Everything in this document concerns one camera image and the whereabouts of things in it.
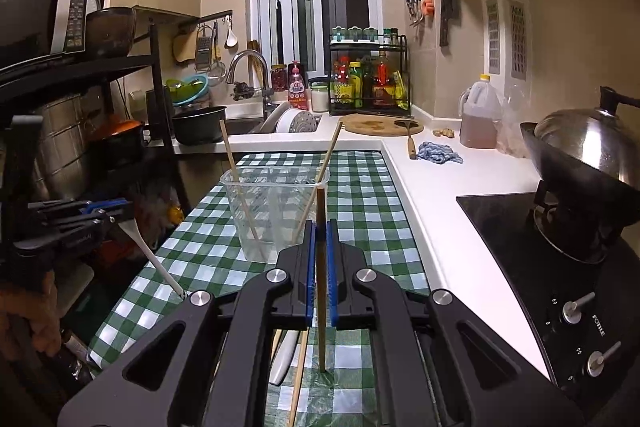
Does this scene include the round wooden cutting board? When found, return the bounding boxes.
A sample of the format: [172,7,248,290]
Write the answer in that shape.
[338,113,425,136]

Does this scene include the metal stove knob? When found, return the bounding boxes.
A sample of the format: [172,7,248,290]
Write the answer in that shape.
[560,292,596,325]
[586,341,622,378]

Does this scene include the row of spice jars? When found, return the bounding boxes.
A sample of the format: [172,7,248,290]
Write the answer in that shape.
[332,26,401,45]

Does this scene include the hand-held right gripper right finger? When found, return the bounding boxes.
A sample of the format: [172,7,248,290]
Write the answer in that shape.
[326,220,587,427]

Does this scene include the green colander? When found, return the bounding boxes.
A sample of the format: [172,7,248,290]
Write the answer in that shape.
[166,74,210,105]

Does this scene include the clear plastic container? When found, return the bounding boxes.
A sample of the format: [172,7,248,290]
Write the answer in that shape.
[220,166,331,264]

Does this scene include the pink dish soap bottle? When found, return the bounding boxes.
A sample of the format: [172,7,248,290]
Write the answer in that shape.
[287,61,310,110]

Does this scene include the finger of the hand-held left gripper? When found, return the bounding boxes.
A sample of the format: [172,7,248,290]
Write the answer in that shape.
[75,199,128,214]
[75,211,135,229]

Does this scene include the wok with steel lid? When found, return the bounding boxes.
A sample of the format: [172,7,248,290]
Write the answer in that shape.
[534,87,640,188]

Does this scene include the wooden-handled spatula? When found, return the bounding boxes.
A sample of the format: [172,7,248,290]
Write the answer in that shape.
[394,119,420,160]

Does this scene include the white jar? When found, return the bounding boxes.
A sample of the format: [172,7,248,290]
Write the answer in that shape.
[311,81,330,112]

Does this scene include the black wok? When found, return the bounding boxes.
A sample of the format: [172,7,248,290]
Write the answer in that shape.
[520,122,640,218]

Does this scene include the clear plastic bag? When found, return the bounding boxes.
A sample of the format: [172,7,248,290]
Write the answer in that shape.
[497,79,533,158]

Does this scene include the black canister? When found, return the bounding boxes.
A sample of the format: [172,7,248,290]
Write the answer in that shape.
[145,87,175,140]

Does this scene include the green checked tablecloth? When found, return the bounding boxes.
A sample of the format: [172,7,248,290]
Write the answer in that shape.
[87,150,433,427]

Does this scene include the wall vent grille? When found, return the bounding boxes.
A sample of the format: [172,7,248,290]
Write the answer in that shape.
[509,0,528,81]
[486,0,501,75]

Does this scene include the black cooking pot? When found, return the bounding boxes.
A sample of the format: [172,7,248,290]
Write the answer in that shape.
[172,105,228,146]

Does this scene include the black gas stove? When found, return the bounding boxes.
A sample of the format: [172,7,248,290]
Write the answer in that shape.
[456,192,640,413]

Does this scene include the black spice rack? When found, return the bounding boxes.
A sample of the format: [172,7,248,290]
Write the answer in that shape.
[329,34,412,116]

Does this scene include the yellow plastic bag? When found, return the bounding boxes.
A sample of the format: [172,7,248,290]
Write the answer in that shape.
[145,192,183,228]

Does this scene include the bundle of wooden utensils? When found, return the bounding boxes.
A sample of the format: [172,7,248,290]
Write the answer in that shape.
[247,39,268,88]

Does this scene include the white steamer plate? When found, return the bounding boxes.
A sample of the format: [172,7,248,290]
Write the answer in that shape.
[275,108,318,134]

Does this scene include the wall utensil shelf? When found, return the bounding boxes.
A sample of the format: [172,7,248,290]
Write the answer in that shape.
[132,6,233,32]

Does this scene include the chrome faucet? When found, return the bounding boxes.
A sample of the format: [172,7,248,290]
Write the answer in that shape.
[225,50,273,100]

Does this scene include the orange lidded pot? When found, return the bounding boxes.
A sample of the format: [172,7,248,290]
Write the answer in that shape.
[90,119,151,168]

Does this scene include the person's left hand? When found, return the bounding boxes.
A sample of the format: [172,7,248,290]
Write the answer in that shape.
[0,269,63,358]

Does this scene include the white plastic spoon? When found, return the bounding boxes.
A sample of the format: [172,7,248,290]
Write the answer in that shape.
[117,218,190,299]
[269,331,301,386]

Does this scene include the black shelf rack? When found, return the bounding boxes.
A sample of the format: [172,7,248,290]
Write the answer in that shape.
[0,22,193,258]

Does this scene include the row of sauce bottles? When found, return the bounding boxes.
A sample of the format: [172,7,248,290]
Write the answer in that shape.
[332,52,408,108]

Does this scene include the hanging wooden cutting board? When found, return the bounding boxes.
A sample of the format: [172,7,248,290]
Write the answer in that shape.
[172,29,198,64]

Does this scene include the cooking oil jug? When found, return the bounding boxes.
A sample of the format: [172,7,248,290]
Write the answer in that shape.
[459,74,503,149]

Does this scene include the kitchen sink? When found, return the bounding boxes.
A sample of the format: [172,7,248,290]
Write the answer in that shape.
[220,104,281,135]

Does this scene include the stove burner grate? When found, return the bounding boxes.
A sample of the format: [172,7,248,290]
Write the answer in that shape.
[532,181,626,265]

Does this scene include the large steel pot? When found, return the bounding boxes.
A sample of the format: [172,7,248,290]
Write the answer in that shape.
[30,94,108,202]

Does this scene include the blue cloth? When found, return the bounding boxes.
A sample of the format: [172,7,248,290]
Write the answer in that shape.
[416,141,464,166]

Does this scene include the metal grater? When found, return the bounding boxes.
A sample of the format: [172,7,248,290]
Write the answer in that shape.
[195,24,212,72]

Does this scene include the dark bowl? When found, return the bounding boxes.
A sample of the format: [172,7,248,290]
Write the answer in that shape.
[85,7,137,58]

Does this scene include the black microwave oven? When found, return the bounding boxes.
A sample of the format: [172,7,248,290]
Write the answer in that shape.
[0,0,92,68]

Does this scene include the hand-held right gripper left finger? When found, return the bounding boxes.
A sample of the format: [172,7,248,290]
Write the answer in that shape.
[57,221,318,427]

